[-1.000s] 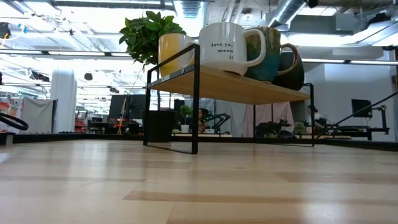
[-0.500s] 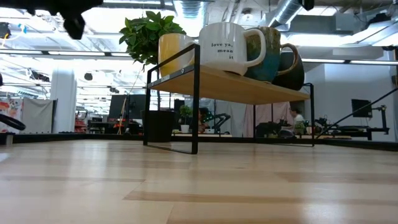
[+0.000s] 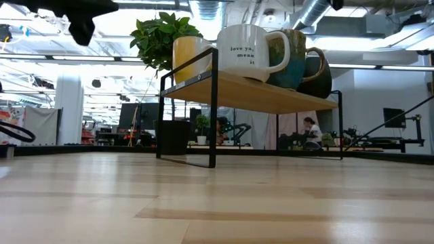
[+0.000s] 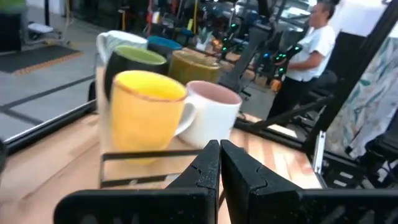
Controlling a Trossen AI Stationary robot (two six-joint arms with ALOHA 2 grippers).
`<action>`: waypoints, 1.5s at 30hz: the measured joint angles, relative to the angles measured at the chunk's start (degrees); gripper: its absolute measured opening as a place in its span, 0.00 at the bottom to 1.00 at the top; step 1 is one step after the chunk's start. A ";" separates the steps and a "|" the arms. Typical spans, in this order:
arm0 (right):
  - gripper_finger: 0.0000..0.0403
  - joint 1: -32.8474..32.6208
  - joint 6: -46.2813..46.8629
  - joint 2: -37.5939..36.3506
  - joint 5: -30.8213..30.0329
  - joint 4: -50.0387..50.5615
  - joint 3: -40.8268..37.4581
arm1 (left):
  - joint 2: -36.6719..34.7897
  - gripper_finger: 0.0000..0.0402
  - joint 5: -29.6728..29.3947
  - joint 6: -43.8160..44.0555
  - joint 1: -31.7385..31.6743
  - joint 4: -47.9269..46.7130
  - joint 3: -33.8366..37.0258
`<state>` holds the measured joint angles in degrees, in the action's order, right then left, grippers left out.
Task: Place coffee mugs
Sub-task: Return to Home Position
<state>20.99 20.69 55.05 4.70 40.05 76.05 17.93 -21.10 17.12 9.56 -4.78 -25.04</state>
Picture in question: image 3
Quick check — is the black computer monitor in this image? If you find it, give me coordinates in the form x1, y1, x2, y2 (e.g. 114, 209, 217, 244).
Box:
382, 107, 407, 129

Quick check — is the white room pillar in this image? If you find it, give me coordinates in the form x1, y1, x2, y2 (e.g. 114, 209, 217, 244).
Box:
54, 73, 85, 146

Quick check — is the teal and brown glazed mug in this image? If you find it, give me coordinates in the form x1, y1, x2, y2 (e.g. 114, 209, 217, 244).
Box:
266, 28, 327, 91

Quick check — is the white mug with black lettering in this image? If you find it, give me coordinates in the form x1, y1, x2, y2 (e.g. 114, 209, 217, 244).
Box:
216, 23, 292, 83

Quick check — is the small plant in white pot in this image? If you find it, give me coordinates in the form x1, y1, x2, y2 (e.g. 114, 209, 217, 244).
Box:
195, 114, 212, 146

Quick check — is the yellow mug with pale handle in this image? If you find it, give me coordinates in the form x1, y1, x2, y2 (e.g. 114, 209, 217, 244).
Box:
172, 35, 215, 85

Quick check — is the black cable bundle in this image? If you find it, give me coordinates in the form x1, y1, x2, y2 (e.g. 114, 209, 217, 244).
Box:
0, 121, 37, 144

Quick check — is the black plant pot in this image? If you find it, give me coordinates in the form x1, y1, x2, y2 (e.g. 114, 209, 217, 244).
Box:
158, 120, 193, 156

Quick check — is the black monitor pair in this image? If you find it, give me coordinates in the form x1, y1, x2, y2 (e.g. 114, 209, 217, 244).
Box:
118, 102, 160, 131

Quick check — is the black metal table frame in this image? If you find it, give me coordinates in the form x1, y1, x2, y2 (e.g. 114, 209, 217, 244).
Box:
0, 143, 434, 166

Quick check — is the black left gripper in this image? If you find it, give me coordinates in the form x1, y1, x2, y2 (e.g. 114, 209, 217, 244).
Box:
20, 0, 120, 47

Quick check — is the thin black cable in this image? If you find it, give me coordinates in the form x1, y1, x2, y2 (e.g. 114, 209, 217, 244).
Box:
344, 96, 434, 153

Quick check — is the person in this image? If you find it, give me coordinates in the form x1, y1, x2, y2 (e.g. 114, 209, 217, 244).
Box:
302, 117, 323, 150
216, 117, 231, 146

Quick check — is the silver ventilation duct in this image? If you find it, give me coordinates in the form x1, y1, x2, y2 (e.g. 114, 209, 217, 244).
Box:
290, 0, 332, 31

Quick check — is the green leafy plant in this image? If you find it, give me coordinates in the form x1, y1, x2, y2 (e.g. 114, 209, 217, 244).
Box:
130, 12, 204, 78

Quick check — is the wooden shelf with black frame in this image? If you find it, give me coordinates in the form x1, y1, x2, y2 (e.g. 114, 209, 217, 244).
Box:
156, 47, 344, 169

